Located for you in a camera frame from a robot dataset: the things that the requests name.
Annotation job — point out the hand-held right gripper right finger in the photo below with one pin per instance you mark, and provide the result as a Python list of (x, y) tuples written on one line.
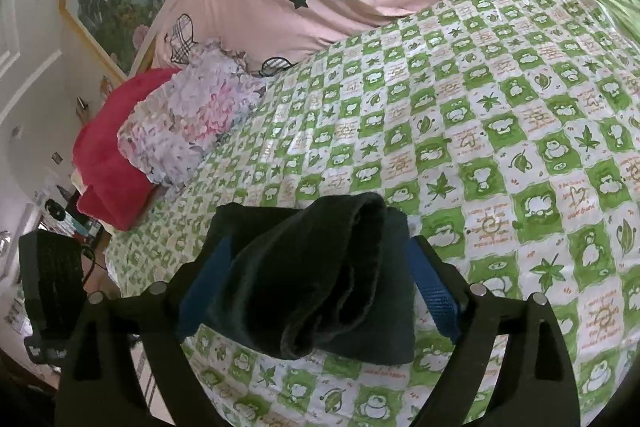
[(435, 297)]

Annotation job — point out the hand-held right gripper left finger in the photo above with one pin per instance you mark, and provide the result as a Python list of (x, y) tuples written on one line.
[(200, 302)]

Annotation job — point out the dark green pants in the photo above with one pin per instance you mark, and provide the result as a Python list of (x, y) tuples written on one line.
[(310, 277)]

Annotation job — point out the black chair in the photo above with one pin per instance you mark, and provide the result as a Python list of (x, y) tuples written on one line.
[(50, 277)]

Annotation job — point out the green checked bed sheet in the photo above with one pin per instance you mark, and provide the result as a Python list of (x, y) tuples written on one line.
[(500, 157)]

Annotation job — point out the red blanket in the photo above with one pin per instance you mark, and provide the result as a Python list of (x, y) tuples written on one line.
[(110, 157)]

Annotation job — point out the floral ruffled pillow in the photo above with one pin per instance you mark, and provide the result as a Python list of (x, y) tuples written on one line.
[(190, 117)]

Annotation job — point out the white panelled door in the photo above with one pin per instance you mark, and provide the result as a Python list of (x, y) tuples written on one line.
[(30, 72)]

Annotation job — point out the light green cloth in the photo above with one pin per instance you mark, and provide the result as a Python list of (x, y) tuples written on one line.
[(610, 2)]

